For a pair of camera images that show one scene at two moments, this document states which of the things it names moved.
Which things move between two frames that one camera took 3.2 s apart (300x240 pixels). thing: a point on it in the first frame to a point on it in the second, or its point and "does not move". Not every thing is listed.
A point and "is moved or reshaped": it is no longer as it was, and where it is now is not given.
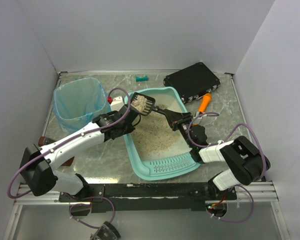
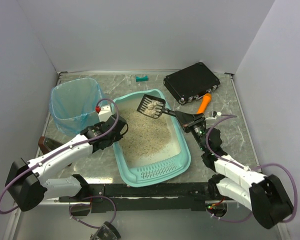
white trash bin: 77,102 does not move
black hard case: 192,82 does not move
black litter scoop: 144,104 is moved or reshaped
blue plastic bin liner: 77,102 does not move
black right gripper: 181,119 to 193,122
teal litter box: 157,149 is moved or reshaped
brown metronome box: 44,140 does not move
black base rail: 148,197 does not move
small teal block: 141,78 does not move
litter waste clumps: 140,103 to 152,109
